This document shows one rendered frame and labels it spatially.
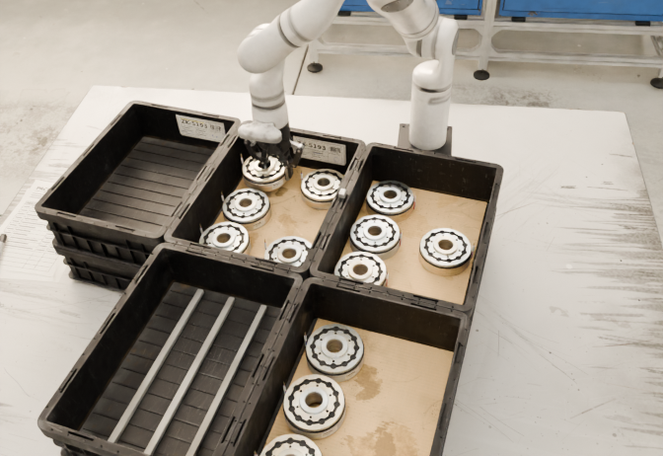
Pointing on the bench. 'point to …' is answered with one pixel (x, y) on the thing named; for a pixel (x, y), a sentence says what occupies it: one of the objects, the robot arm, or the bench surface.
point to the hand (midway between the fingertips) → (277, 170)
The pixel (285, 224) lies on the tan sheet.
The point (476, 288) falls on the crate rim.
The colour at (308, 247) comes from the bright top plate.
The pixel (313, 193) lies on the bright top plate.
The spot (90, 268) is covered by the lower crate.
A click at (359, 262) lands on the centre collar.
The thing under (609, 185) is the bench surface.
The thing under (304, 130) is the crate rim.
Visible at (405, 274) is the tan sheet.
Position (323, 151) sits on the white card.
